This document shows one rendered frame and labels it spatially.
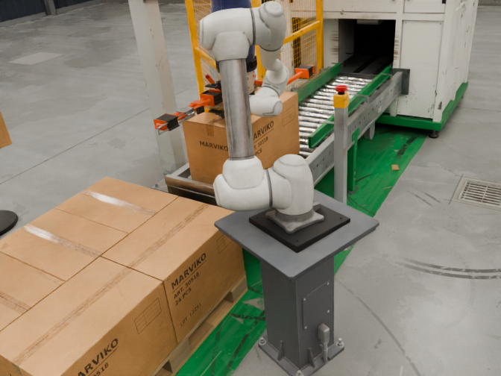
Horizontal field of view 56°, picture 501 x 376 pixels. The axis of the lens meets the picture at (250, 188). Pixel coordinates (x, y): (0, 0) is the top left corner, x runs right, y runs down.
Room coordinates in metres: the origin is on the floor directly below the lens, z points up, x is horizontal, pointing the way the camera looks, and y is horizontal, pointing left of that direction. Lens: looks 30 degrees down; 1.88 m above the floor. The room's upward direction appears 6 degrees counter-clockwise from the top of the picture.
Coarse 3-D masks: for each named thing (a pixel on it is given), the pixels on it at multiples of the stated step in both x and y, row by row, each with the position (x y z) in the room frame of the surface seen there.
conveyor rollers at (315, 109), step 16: (336, 80) 4.09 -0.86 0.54; (352, 80) 4.09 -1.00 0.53; (368, 80) 4.01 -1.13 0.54; (320, 96) 3.70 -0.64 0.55; (352, 96) 3.63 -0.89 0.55; (368, 96) 3.63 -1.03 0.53; (304, 112) 3.38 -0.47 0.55; (320, 112) 3.39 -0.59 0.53; (352, 112) 3.33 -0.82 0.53; (304, 128) 3.08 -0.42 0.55; (304, 144) 2.87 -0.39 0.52; (320, 144) 2.81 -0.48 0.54
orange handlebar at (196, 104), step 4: (300, 72) 2.61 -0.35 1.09; (292, 76) 2.56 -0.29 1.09; (296, 76) 2.56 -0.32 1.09; (300, 76) 2.60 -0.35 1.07; (256, 80) 2.55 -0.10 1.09; (292, 80) 2.52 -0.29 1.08; (260, 84) 2.53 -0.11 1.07; (288, 84) 2.48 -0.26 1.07; (196, 100) 2.31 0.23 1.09; (200, 100) 2.30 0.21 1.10; (204, 100) 2.34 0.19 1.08; (208, 100) 2.31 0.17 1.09; (192, 104) 2.27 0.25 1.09; (196, 104) 2.28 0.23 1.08; (200, 104) 2.25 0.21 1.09; (204, 104) 2.27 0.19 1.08; (180, 116) 2.13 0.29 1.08; (184, 116) 2.14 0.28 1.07; (160, 124) 2.04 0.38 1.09
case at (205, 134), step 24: (288, 96) 2.63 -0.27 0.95; (192, 120) 2.41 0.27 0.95; (216, 120) 2.37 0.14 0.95; (264, 120) 2.38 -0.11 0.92; (288, 120) 2.58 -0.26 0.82; (192, 144) 2.41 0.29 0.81; (216, 144) 2.31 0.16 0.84; (264, 144) 2.36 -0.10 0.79; (288, 144) 2.57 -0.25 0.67; (192, 168) 2.43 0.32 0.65; (216, 168) 2.32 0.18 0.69; (264, 168) 2.35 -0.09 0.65
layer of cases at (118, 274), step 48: (96, 192) 2.45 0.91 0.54; (144, 192) 2.39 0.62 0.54; (0, 240) 2.04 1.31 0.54; (48, 240) 2.00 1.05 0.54; (96, 240) 1.95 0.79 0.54; (144, 240) 1.91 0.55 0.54; (192, 240) 1.87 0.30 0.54; (0, 288) 1.66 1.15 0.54; (48, 288) 1.62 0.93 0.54; (96, 288) 1.59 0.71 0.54; (144, 288) 1.56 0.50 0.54; (192, 288) 1.73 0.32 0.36; (0, 336) 1.36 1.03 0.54; (48, 336) 1.33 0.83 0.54; (96, 336) 1.31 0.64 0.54; (144, 336) 1.46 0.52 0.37
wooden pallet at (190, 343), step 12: (240, 276) 2.05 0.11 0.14; (240, 288) 2.03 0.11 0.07; (228, 300) 1.99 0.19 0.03; (216, 312) 1.91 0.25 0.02; (228, 312) 1.92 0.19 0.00; (204, 324) 1.83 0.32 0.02; (216, 324) 1.83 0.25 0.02; (192, 336) 1.75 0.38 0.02; (204, 336) 1.75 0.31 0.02; (180, 348) 1.60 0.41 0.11; (192, 348) 1.68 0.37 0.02; (168, 360) 1.54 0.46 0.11; (180, 360) 1.59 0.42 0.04; (156, 372) 1.46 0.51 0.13; (168, 372) 1.54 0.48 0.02
